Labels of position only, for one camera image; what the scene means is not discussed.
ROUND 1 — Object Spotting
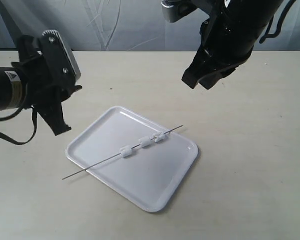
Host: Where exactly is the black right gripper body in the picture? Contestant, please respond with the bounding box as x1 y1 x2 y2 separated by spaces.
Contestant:
196 9 252 66

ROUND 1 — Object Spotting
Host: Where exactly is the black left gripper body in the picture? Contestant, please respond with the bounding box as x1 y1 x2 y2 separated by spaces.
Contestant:
11 35 82 108

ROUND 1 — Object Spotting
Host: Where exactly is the thin metal skewer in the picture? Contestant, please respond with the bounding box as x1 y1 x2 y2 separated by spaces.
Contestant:
61 124 184 180

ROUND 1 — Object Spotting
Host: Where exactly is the white marshmallow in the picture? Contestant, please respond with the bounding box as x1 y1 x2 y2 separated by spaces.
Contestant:
119 145 133 158
152 131 166 143
139 136 152 148

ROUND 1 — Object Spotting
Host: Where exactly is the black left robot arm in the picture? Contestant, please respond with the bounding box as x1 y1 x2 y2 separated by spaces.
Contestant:
0 30 82 136

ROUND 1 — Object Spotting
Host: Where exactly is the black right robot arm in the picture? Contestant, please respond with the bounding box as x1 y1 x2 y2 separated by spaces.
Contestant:
178 0 294 90

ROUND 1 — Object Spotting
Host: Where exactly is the wrinkled blue-grey backdrop cloth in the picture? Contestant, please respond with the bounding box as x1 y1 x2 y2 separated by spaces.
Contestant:
0 0 300 51

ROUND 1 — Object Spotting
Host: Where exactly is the white rectangular plastic tray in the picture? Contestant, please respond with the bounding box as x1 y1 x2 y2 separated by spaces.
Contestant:
65 106 199 213

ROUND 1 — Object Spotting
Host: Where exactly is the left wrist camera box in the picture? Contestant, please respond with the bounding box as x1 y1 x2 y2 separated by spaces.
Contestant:
42 29 81 81

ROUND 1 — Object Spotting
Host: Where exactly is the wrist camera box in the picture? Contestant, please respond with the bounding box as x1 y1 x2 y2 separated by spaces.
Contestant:
161 0 197 23
42 29 81 81

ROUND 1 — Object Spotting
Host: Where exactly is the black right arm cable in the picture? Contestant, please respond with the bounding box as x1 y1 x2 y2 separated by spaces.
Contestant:
259 0 297 44

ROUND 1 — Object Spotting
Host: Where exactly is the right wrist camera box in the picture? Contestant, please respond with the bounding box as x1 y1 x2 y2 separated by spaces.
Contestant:
161 0 197 23

